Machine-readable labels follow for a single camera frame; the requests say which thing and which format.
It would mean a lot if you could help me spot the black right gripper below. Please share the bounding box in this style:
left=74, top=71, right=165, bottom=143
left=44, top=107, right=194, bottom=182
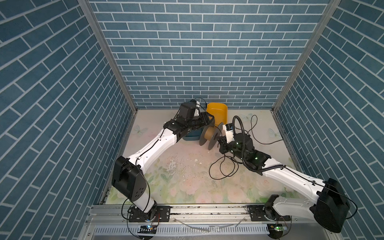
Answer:
left=216, top=134, right=247, bottom=163

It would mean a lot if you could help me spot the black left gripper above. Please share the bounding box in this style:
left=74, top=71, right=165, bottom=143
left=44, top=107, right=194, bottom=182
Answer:
left=184, top=110, right=215, bottom=131

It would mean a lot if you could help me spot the grey perforated cable spool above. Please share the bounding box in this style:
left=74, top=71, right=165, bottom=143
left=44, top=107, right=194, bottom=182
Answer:
left=199, top=123, right=223, bottom=150

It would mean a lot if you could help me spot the black thin cable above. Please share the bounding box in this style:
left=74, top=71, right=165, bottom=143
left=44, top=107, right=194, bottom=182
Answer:
left=208, top=114, right=284, bottom=181

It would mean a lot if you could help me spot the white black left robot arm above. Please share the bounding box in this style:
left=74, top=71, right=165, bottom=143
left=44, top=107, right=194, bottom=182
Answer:
left=112, top=112, right=215, bottom=219

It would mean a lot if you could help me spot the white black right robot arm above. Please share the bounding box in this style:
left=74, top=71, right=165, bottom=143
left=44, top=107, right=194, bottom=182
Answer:
left=218, top=134, right=350, bottom=233

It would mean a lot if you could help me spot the yellow plastic bin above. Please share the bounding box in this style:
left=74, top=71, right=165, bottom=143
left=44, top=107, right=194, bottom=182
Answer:
left=207, top=103, right=228, bottom=126

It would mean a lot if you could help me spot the dark teal plastic bin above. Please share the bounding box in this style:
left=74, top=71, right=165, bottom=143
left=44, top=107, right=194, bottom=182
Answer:
left=183, top=129, right=203, bottom=141

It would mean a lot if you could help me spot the right green circuit board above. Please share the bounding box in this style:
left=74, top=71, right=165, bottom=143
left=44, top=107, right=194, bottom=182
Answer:
left=267, top=224, right=288, bottom=240

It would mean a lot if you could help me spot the green circuit board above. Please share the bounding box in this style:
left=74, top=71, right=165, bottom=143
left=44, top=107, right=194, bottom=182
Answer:
left=267, top=224, right=288, bottom=240
left=138, top=225, right=158, bottom=235

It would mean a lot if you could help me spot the left green circuit board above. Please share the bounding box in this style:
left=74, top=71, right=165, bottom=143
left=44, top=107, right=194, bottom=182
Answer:
left=138, top=225, right=158, bottom=235

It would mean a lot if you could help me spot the black corrugated cable conduit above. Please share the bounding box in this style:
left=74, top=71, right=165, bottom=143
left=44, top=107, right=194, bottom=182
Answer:
left=231, top=115, right=286, bottom=173

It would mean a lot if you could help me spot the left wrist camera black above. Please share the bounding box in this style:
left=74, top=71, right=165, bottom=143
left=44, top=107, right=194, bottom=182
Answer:
left=178, top=102, right=200, bottom=120

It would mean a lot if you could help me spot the aluminium corner post right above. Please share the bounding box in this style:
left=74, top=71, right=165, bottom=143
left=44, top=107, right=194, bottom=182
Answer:
left=271, top=0, right=343, bottom=113

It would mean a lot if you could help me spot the aluminium corner post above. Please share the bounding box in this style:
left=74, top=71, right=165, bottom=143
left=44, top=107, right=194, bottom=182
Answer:
left=271, top=0, right=343, bottom=113
left=78, top=0, right=138, bottom=115

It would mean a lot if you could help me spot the aluminium corner post left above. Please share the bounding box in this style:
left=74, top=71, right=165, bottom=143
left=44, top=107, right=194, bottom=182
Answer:
left=78, top=0, right=138, bottom=115

